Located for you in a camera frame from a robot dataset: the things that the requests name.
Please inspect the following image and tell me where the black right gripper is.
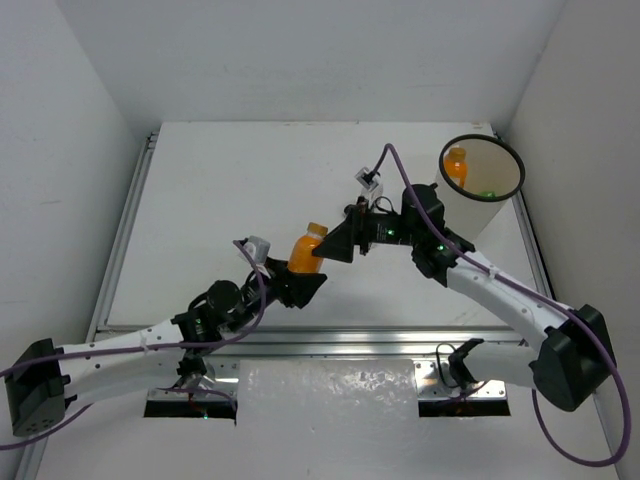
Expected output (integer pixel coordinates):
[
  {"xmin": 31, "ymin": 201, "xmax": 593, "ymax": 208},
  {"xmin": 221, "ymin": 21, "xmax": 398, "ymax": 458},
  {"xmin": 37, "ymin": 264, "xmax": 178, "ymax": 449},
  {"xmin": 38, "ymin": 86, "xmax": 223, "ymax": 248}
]
[{"xmin": 312, "ymin": 195, "xmax": 421, "ymax": 261}]

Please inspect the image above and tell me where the orange juice bottle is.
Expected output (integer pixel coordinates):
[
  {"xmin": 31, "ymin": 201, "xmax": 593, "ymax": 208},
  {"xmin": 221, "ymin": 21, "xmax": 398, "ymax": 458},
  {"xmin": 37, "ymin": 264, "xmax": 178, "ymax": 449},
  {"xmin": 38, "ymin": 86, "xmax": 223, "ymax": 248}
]
[
  {"xmin": 443, "ymin": 146, "xmax": 468, "ymax": 189},
  {"xmin": 287, "ymin": 222, "xmax": 328, "ymax": 274}
]

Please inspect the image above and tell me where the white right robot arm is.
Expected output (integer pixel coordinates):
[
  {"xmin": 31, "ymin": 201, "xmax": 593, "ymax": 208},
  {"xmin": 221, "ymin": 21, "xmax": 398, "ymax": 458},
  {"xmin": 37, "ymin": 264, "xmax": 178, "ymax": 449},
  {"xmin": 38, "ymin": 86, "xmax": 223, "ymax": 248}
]
[{"xmin": 313, "ymin": 184, "xmax": 612, "ymax": 412}]

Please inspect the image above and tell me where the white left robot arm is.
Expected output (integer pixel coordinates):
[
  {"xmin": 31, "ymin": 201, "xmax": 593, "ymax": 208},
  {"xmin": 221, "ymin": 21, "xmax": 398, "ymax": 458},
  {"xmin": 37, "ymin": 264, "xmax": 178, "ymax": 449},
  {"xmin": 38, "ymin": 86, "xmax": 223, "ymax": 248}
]
[{"xmin": 1, "ymin": 259, "xmax": 327, "ymax": 438}]

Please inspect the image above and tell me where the white bin with black rim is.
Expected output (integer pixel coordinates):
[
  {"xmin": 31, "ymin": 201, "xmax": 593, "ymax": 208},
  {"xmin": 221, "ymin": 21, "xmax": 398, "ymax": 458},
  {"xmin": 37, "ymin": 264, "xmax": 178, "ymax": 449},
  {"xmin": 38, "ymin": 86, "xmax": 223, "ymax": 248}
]
[{"xmin": 435, "ymin": 134, "xmax": 526, "ymax": 241}]

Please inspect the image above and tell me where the white foam sheet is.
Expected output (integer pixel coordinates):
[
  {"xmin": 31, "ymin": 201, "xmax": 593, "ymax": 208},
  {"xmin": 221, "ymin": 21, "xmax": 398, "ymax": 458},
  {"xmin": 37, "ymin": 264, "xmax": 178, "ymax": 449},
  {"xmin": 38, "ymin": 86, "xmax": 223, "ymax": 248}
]
[{"xmin": 235, "ymin": 360, "xmax": 418, "ymax": 479}]

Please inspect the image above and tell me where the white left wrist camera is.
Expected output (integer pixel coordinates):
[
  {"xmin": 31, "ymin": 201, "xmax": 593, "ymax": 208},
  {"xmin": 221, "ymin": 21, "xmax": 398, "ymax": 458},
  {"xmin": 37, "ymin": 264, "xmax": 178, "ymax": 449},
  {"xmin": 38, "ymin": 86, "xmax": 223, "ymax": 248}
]
[{"xmin": 235, "ymin": 235, "xmax": 271, "ymax": 265}]

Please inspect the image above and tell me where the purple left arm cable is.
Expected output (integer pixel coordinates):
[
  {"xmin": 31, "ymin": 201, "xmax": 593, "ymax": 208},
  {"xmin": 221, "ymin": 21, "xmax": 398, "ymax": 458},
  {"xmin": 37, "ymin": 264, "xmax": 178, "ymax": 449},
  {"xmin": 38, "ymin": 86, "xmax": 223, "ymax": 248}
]
[{"xmin": 0, "ymin": 239, "xmax": 269, "ymax": 449}]

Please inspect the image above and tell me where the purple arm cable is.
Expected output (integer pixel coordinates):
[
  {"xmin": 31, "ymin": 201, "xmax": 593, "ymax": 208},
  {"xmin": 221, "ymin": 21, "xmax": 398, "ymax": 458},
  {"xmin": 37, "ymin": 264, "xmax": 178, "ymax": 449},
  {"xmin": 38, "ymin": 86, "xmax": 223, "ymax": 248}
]
[
  {"xmin": 372, "ymin": 143, "xmax": 634, "ymax": 469},
  {"xmin": 0, "ymin": 239, "xmax": 269, "ymax": 449}
]

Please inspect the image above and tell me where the aluminium frame rail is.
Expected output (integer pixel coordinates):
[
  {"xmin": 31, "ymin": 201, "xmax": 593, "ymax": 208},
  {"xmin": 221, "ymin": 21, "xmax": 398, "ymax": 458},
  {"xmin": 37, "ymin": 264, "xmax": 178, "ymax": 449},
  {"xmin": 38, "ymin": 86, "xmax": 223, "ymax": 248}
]
[{"xmin": 39, "ymin": 127, "xmax": 601, "ymax": 401}]

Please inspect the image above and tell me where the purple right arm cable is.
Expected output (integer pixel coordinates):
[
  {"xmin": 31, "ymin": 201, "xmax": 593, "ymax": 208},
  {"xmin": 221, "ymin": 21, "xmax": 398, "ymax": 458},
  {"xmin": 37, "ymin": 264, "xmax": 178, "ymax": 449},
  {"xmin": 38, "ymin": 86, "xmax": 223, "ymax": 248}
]
[{"xmin": 372, "ymin": 143, "xmax": 634, "ymax": 469}]

